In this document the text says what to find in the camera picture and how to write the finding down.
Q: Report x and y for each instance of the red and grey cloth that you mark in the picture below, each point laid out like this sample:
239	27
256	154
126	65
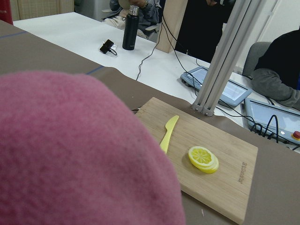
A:
71	153

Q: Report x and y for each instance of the yellow plastic knife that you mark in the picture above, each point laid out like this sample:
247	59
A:
169	126

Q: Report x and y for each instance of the yellow lemon slices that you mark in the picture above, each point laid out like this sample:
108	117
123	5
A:
203	159

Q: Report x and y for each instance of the black smartphone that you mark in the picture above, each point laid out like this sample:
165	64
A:
106	46

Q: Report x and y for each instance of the black thermos bottle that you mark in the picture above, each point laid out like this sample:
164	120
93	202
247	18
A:
131	27

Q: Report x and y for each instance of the wooden board upright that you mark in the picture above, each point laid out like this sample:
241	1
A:
173	15

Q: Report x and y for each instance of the bamboo cutting board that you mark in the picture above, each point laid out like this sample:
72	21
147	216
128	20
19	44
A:
225	191

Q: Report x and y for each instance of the blue teach pendant right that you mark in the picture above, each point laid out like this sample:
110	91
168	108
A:
272	120

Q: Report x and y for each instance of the seated person in black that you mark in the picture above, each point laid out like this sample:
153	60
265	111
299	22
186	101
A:
277	73

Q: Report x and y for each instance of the aluminium frame post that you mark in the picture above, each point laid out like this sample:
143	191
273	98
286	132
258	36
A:
244	26

